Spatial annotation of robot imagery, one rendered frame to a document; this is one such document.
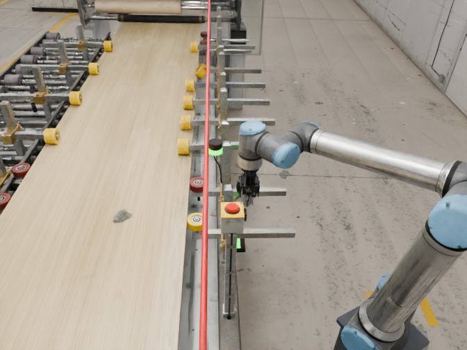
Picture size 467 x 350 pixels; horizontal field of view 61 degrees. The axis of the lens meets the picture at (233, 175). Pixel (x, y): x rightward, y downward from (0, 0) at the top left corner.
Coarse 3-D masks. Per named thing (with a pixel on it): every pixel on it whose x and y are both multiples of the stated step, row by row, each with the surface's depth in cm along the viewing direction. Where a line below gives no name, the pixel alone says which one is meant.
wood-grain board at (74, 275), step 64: (128, 64) 299; (192, 64) 302; (64, 128) 220; (128, 128) 222; (192, 128) 224; (64, 192) 175; (128, 192) 177; (0, 256) 145; (64, 256) 146; (128, 256) 147; (0, 320) 124; (64, 320) 125; (128, 320) 125
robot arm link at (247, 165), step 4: (240, 160) 142; (244, 160) 141; (256, 160) 140; (260, 160) 142; (240, 164) 143; (244, 164) 142; (248, 164) 141; (252, 164) 141; (256, 164) 141; (260, 164) 143; (244, 168) 143; (248, 168) 142; (252, 168) 142; (256, 168) 143
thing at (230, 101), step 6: (192, 102) 240; (198, 102) 240; (204, 102) 240; (210, 102) 240; (216, 102) 240; (228, 102) 241; (234, 102) 241; (240, 102) 241; (246, 102) 241; (252, 102) 241; (258, 102) 242; (264, 102) 242
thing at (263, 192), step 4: (208, 188) 187; (212, 188) 187; (216, 188) 187; (260, 188) 188; (264, 188) 188; (268, 188) 188; (272, 188) 188; (276, 188) 188; (280, 188) 188; (284, 188) 189; (196, 192) 185; (200, 192) 185; (208, 192) 185; (212, 192) 186; (216, 192) 186; (236, 192) 186; (260, 192) 187; (264, 192) 187; (268, 192) 187; (272, 192) 187; (276, 192) 187; (280, 192) 187; (284, 192) 187; (196, 196) 186; (200, 196) 186; (208, 196) 187; (212, 196) 187; (216, 196) 187; (236, 196) 187; (256, 196) 188; (260, 196) 188; (264, 196) 188
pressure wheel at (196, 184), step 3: (195, 177) 186; (198, 177) 186; (201, 177) 186; (192, 180) 184; (195, 180) 185; (198, 180) 185; (201, 180) 185; (192, 183) 182; (195, 183) 183; (198, 183) 183; (201, 183) 183; (192, 186) 181; (195, 186) 180; (198, 186) 180; (201, 186) 181; (192, 189) 182; (195, 189) 181; (198, 189) 181; (201, 189) 181; (198, 192) 182; (198, 198) 188
